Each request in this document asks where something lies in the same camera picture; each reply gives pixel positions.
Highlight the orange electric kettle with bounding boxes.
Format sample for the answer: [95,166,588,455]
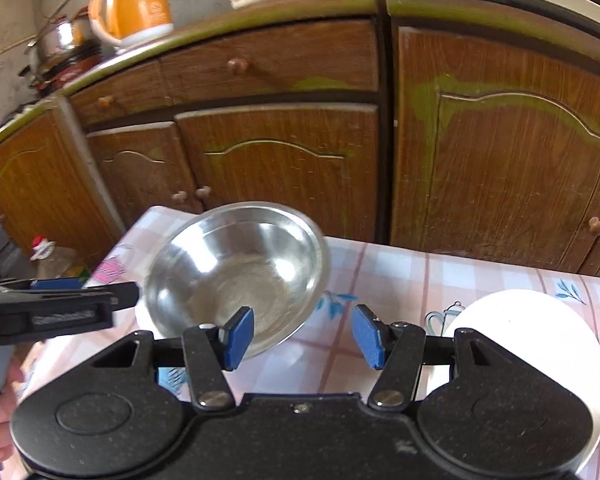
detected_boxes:
[87,0,175,53]

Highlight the person's left hand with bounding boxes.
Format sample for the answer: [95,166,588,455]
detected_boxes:
[0,360,26,467]

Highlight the white bowl with green print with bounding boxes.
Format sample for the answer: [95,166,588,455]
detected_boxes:
[442,289,600,473]

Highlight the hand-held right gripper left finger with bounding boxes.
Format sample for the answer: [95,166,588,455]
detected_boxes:
[87,306,256,423]

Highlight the steel bowl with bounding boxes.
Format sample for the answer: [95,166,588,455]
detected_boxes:
[144,201,332,361]

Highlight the wooden cabinet with drawers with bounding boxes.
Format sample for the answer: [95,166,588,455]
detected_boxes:
[62,0,388,246]

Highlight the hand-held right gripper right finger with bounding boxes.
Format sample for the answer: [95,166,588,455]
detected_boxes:
[352,304,518,423]

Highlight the cooking oil bottle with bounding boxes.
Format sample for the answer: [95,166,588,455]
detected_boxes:
[29,235,93,286]

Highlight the steel pot with lid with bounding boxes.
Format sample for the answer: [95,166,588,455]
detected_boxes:
[27,7,98,68]

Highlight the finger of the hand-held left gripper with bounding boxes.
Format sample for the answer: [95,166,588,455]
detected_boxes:
[80,281,141,311]
[0,276,85,293]

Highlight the red black induction cooker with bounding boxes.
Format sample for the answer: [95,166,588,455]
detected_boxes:
[20,55,103,93]

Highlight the wooden kitchen cabinet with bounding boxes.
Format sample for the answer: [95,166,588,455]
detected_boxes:
[385,0,600,281]
[0,97,126,286]

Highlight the pink checked tablecloth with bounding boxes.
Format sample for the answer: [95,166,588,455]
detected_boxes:
[10,205,600,480]

